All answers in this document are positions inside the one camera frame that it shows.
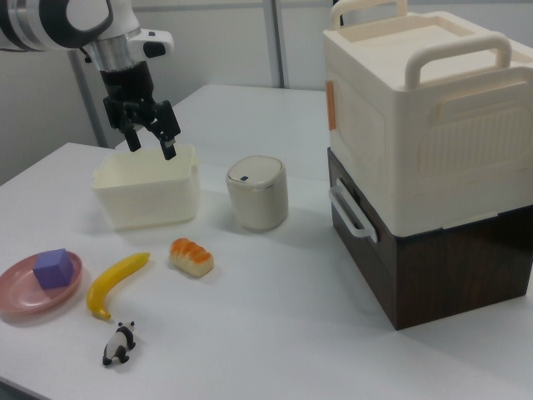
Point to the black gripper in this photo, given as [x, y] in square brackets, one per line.
[127, 83]

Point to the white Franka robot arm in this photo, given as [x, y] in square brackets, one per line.
[41, 25]

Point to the cream open plastic bin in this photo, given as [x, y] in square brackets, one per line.
[145, 200]

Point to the beige lidded trash can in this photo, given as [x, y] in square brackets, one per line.
[260, 196]

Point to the toy bread loaf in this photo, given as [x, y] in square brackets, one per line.
[191, 258]

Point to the yellow toy banana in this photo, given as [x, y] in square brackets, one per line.
[106, 283]

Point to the purple cube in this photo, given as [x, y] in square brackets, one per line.
[52, 271]

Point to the pink plastic plate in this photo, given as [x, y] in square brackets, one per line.
[16, 296]

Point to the panda figurine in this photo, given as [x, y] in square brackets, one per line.
[121, 343]

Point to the white cabinet appliance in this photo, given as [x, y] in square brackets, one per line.
[437, 146]
[458, 275]

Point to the grey metal frame post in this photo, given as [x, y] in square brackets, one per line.
[279, 41]

